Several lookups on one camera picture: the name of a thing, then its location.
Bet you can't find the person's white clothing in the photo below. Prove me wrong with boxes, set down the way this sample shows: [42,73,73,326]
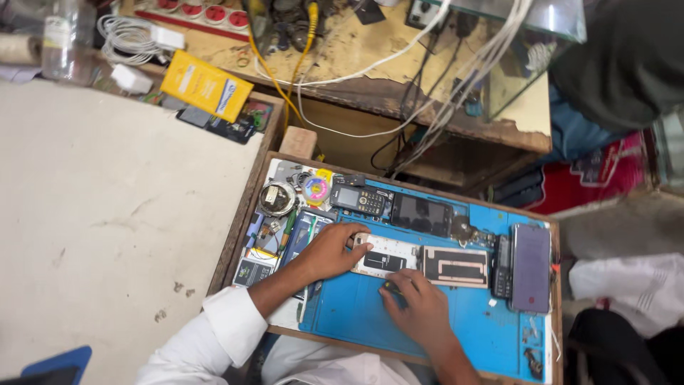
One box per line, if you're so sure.
[261,334,424,385]

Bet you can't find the black cables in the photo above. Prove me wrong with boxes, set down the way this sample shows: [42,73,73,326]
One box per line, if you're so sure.
[370,11,482,173]

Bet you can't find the red printed bag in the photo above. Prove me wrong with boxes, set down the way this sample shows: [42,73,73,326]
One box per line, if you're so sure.
[525,130,648,216]

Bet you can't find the solder wire reel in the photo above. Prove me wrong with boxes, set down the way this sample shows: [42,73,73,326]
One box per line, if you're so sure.
[259,180,298,218]

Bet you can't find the clear plastic bottle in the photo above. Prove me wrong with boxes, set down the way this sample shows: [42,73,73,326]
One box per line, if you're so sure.
[41,0,98,87]

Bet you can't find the black smartphone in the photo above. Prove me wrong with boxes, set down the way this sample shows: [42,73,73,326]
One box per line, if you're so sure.
[389,192,455,239]

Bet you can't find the colourful round tape spool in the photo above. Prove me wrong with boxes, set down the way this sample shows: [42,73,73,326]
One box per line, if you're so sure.
[301,175,333,207]

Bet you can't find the white switch box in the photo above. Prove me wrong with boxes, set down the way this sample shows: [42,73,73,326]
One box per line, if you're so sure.
[404,0,445,31]

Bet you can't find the yellow cable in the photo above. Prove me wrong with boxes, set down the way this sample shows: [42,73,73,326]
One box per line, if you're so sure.
[247,0,321,161]

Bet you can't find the glass display case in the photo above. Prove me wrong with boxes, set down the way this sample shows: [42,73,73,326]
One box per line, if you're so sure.
[427,0,589,125]

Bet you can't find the slim black keypad phone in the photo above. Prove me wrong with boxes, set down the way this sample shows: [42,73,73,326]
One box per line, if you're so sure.
[491,234,514,299]

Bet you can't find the purple smartphone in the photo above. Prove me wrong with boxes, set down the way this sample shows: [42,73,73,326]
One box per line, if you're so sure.
[509,223,552,314]

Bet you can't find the black bag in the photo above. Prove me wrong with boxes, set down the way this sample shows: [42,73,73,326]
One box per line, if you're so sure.
[565,308,684,385]

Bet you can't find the small black parts heap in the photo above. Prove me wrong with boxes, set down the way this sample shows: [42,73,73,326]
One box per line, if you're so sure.
[523,346,545,381]

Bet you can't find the wooden block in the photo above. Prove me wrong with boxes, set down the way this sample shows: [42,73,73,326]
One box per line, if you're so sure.
[278,125,318,160]

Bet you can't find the beige tape roll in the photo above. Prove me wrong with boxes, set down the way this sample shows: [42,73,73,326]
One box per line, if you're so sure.
[0,34,43,67]

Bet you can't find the blue plastic seat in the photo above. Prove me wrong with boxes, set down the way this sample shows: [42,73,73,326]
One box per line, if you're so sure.
[0,345,93,385]

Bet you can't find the bundle of white cables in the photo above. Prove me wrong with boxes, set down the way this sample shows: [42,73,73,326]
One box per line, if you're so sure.
[390,0,535,178]

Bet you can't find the white charger adapter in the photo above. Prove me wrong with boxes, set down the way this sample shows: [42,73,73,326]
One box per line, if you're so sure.
[110,63,155,96]

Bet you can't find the yellow paper packet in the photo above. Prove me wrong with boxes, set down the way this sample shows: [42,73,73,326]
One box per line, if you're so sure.
[160,49,255,124]

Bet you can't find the black phone parts stack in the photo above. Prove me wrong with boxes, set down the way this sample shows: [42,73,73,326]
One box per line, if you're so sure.
[176,99,274,146]

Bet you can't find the person's left hand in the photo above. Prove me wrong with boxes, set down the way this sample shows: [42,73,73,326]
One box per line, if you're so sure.
[298,222,375,282]

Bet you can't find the wooden work tray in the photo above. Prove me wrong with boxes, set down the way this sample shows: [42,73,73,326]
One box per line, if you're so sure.
[206,152,563,385]

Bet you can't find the blue phone part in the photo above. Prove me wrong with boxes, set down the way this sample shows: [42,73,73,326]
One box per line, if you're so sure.
[280,210,336,269]

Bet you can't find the phone back panel copper coil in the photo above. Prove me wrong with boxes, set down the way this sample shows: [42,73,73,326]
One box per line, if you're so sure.
[421,245,490,290]

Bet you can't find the coiled white charger cable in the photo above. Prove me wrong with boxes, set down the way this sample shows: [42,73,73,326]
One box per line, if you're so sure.
[96,14,186,67]

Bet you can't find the white plastic bag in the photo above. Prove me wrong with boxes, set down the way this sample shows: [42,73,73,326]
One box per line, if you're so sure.
[568,252,684,340]

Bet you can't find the worn wooden workbench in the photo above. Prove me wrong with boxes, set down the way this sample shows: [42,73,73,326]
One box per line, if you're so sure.
[119,0,554,157]

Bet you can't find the blue repair mat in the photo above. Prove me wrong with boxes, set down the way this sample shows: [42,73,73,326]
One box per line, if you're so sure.
[298,179,551,384]

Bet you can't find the dark metal parts heap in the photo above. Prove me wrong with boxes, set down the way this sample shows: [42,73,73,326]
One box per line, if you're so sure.
[266,0,322,54]

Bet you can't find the green handled screwdriver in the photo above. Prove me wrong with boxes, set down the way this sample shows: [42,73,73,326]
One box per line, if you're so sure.
[277,207,298,253]

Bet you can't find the black phone battery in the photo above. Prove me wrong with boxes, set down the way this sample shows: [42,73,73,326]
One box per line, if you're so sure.
[233,257,276,288]

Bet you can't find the person's right hand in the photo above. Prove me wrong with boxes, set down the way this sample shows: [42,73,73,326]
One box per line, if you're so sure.
[378,268,456,352]

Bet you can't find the red white power strip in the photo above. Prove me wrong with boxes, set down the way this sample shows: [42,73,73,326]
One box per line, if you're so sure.
[134,0,252,43]

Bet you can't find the white phone frame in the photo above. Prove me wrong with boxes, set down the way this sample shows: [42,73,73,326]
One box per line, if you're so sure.
[350,232,424,280]

